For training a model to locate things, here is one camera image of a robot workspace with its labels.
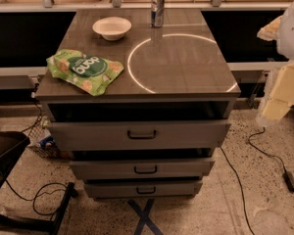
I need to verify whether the top grey drawer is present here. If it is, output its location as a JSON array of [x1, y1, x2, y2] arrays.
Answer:
[[48, 120, 230, 151]]

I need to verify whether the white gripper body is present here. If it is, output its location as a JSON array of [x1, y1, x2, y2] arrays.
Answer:
[[277, 2, 294, 60]]

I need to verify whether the black power adapter cable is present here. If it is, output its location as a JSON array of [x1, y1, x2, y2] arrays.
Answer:
[[247, 126, 294, 202]]

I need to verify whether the silver blue redbull can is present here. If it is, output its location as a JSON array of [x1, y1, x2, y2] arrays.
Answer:
[[151, 0, 165, 27]]

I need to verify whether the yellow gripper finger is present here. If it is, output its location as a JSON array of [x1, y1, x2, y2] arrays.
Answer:
[[260, 63, 294, 121], [257, 16, 281, 41]]

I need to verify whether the white bowl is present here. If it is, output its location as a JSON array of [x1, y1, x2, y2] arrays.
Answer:
[[92, 17, 131, 41]]

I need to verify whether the grey drawer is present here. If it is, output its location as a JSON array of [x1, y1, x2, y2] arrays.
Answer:
[[70, 158, 215, 180], [48, 120, 230, 151], [84, 180, 203, 199]]

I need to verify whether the grey drawer cabinet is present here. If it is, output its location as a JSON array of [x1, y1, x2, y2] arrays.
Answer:
[[35, 7, 242, 201]]

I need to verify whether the black chair base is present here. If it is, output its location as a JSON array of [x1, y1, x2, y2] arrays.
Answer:
[[0, 116, 76, 235]]

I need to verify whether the green rice chip bag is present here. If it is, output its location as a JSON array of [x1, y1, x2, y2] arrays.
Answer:
[[47, 49, 123, 96]]

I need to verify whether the wire basket with items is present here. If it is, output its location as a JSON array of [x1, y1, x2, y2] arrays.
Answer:
[[28, 120, 69, 160]]

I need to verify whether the long black floor cable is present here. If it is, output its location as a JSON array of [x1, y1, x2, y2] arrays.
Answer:
[[220, 146, 257, 235]]

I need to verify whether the middle grey drawer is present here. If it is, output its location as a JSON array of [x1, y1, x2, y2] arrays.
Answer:
[[70, 158, 215, 180]]

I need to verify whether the looped black cable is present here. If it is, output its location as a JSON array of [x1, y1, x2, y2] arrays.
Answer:
[[4, 179, 70, 217]]

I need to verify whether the bottom grey drawer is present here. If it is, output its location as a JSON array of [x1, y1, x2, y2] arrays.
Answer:
[[84, 180, 203, 199]]

